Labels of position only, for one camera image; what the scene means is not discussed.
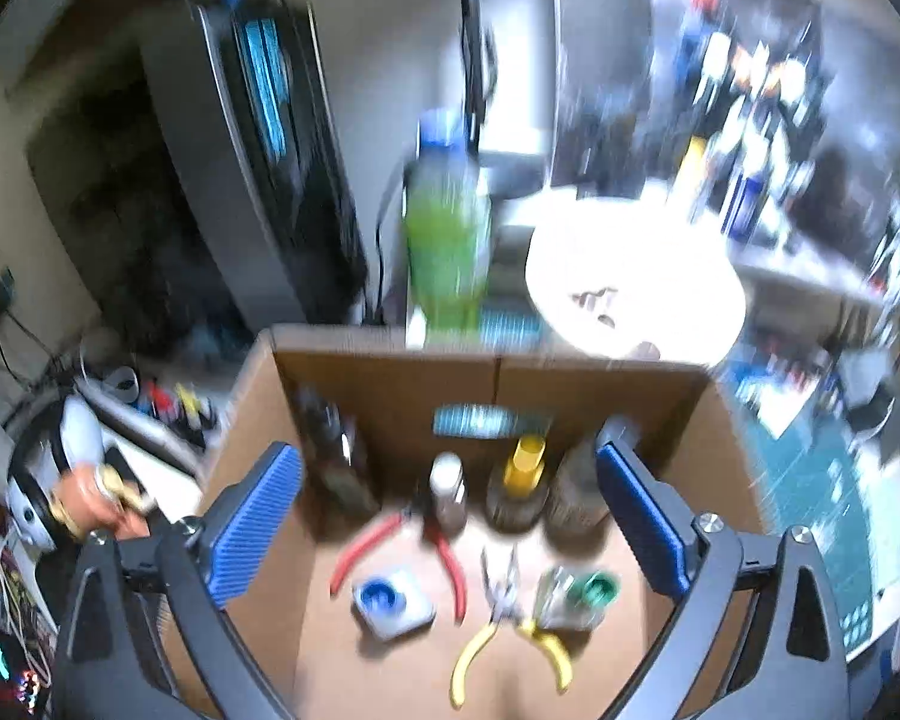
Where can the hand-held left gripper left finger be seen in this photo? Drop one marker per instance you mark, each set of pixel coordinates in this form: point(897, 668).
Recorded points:
point(259, 517)

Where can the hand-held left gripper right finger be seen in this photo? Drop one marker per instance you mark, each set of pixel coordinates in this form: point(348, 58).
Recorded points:
point(641, 517)

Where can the grey round jar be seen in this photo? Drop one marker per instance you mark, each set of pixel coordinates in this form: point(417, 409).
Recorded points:
point(574, 495)

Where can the green cap glass bottle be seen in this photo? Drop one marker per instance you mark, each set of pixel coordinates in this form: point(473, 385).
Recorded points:
point(585, 596)

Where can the dark jar with yellow cap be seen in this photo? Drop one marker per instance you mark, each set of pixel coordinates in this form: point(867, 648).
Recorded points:
point(521, 480)

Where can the blue cap square bottle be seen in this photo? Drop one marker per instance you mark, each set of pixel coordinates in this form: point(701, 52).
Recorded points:
point(390, 601)

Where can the brown cardboard box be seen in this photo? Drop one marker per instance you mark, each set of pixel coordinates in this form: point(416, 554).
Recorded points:
point(390, 382)

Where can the brown bottle with white cap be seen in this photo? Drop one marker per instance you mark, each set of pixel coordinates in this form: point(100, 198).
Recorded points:
point(448, 491)

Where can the dark slim bottle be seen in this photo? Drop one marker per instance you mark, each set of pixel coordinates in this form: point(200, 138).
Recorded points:
point(341, 457)

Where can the white power strip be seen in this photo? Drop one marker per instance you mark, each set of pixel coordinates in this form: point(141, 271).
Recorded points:
point(157, 405)

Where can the orange and gold object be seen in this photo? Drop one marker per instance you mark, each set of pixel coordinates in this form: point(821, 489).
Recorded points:
point(90, 502)

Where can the green cutting mat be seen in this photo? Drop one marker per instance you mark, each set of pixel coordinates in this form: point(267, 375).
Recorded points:
point(802, 465)

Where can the blue striped strip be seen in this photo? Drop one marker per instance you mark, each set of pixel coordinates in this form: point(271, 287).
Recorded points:
point(491, 420)

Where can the white headset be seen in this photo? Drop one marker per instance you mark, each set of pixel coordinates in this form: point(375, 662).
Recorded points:
point(75, 427)

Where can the white dog print bucket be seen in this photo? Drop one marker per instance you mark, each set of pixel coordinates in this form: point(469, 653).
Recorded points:
point(645, 270)

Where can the black mouse with coloured lights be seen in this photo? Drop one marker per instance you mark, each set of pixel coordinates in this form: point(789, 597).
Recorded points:
point(7, 671)

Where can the white shelf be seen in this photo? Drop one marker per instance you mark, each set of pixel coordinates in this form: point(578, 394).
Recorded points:
point(802, 266)

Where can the blue and yellow spray can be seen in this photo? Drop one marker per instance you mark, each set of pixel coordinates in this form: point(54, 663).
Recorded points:
point(746, 202)

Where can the green drink bottle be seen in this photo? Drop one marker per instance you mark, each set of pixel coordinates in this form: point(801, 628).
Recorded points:
point(446, 240)

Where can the black computer tower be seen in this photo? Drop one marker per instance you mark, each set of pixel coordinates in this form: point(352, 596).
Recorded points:
point(255, 165)

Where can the clear bottle with yellow cap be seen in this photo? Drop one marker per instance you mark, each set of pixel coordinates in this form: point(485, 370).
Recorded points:
point(696, 161)

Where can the white and blue robot model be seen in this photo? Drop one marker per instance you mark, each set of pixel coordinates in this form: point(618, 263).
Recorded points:
point(757, 75)

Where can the lightning backdrop board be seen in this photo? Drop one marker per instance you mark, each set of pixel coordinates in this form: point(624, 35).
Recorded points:
point(607, 52)

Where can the black lamp stand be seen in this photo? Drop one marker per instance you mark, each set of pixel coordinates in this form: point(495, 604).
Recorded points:
point(471, 30)

